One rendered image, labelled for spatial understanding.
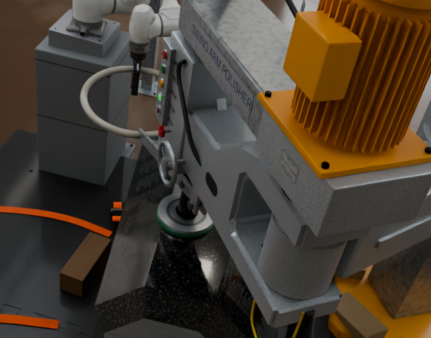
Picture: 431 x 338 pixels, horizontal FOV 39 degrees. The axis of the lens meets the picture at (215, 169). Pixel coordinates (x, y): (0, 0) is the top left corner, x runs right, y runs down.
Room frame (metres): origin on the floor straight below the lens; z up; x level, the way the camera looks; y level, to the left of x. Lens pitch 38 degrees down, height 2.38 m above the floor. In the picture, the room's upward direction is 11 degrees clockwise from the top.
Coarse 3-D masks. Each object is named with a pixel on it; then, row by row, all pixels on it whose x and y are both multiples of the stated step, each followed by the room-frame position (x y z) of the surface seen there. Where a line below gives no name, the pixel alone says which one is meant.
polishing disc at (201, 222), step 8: (168, 200) 1.72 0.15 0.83; (176, 200) 1.73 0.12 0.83; (160, 208) 1.67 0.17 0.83; (168, 208) 1.68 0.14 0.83; (160, 216) 1.63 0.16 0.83; (168, 216) 1.64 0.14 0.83; (176, 216) 1.64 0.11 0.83; (200, 216) 1.67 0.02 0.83; (208, 216) 1.68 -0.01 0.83; (168, 224) 1.60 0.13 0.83; (176, 224) 1.60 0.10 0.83; (184, 224) 1.61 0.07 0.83; (192, 224) 1.62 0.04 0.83; (200, 224) 1.63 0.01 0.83; (208, 224) 1.64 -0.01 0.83; (184, 232) 1.57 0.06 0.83; (192, 232) 1.58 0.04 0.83; (200, 232) 1.60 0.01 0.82
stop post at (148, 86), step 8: (152, 0) 3.75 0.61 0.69; (160, 0) 3.75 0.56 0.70; (152, 8) 3.75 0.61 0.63; (152, 40) 3.75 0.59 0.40; (152, 48) 3.75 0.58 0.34; (152, 56) 3.75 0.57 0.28; (144, 64) 3.76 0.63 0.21; (152, 64) 3.75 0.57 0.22; (144, 80) 3.75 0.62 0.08; (152, 80) 3.76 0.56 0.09; (144, 88) 3.75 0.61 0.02; (152, 88) 3.78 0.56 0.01; (152, 96) 3.69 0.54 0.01
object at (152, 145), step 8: (144, 136) 1.96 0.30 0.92; (144, 144) 1.95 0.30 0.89; (152, 144) 1.88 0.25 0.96; (152, 152) 1.87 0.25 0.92; (184, 176) 1.62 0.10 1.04; (184, 184) 1.59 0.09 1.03; (192, 184) 1.56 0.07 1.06; (184, 192) 1.58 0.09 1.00; (200, 200) 1.47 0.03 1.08; (192, 208) 1.45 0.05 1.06; (200, 208) 1.46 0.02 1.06
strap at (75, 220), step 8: (0, 208) 2.30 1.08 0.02; (8, 208) 2.32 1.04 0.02; (16, 208) 2.33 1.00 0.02; (24, 208) 2.34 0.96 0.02; (40, 216) 2.31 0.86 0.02; (48, 216) 2.32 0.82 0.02; (56, 216) 2.33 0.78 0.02; (64, 216) 2.34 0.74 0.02; (80, 224) 2.30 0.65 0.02; (88, 224) 2.31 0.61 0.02; (96, 232) 2.27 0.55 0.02; (104, 232) 2.28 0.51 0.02; (0, 320) 1.63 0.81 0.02; (8, 320) 1.64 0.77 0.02; (16, 320) 1.64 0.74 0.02; (24, 320) 1.65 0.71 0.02; (32, 320) 1.66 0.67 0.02; (40, 320) 1.67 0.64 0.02; (48, 320) 1.68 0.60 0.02; (56, 320) 1.68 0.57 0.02; (56, 328) 1.64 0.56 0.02
